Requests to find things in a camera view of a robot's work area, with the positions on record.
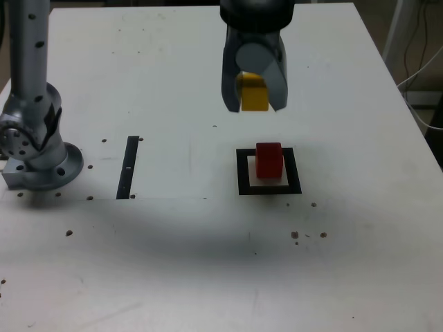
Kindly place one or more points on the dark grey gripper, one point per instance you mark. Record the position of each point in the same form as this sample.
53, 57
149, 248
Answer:
252, 34

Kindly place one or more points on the black tape square outline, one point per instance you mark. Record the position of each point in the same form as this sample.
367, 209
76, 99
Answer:
270, 191

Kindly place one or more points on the yellow cube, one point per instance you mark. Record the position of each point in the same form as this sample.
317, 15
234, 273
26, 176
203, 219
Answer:
254, 98

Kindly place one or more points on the white frame leg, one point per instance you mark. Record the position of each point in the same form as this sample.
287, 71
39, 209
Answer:
394, 27

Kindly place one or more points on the black tape strip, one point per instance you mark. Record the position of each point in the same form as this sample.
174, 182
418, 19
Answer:
127, 166

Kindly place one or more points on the red cube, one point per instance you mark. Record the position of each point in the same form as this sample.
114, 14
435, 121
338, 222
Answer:
270, 160

